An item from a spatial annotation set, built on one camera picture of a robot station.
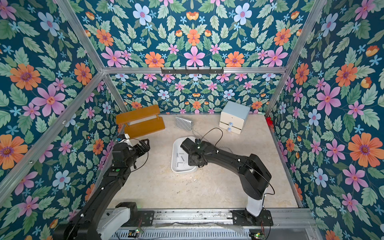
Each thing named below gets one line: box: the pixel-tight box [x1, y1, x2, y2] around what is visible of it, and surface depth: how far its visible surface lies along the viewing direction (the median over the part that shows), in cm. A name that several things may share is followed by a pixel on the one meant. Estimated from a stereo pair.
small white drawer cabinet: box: [219, 101, 251, 135], surface depth 104 cm
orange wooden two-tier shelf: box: [116, 104, 166, 139], surface depth 115 cm
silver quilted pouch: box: [175, 116, 193, 132], surface depth 109 cm
